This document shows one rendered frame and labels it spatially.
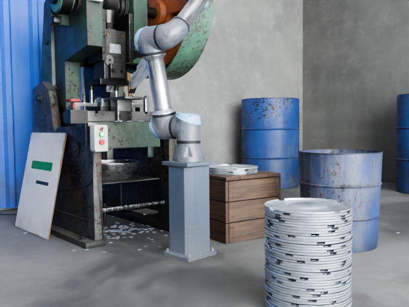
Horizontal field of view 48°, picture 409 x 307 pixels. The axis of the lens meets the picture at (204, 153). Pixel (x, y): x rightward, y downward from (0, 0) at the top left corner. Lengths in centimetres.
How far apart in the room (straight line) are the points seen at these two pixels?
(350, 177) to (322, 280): 86
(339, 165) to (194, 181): 69
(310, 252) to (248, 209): 104
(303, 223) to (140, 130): 140
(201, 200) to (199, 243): 20
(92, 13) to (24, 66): 126
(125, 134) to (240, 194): 71
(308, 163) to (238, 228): 51
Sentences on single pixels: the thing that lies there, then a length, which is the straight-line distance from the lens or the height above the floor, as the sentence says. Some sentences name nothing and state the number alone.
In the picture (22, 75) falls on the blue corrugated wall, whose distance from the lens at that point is 382.
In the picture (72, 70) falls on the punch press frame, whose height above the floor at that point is 95.
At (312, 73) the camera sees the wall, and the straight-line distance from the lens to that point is 584.
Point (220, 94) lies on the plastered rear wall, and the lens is 490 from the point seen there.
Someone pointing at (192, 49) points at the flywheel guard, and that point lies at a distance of 281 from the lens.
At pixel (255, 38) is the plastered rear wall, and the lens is 536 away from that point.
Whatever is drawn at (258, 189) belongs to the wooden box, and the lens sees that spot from 254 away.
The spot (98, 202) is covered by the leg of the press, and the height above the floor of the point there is 23.
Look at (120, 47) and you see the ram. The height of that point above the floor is 108.
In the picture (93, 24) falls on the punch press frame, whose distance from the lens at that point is 269.
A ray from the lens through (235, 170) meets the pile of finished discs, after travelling 252.
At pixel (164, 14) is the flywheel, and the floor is 131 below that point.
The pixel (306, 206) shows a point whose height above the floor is 35.
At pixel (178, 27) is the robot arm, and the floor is 106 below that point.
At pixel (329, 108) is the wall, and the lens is 567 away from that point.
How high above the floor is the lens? 62
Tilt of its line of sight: 3 degrees down
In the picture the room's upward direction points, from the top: 1 degrees counter-clockwise
